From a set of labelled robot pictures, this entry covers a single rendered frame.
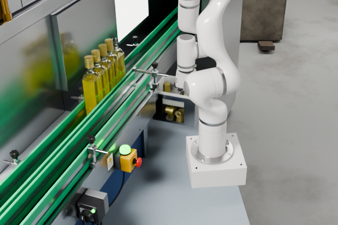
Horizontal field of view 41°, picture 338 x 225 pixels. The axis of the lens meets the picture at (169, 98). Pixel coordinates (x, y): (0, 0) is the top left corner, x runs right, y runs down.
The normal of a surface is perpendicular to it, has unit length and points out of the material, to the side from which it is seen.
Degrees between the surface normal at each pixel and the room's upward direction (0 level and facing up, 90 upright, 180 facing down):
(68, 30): 90
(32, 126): 90
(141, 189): 0
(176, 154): 0
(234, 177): 90
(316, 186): 0
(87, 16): 90
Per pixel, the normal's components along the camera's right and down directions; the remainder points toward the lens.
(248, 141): -0.02, -0.85
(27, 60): 0.94, 0.17
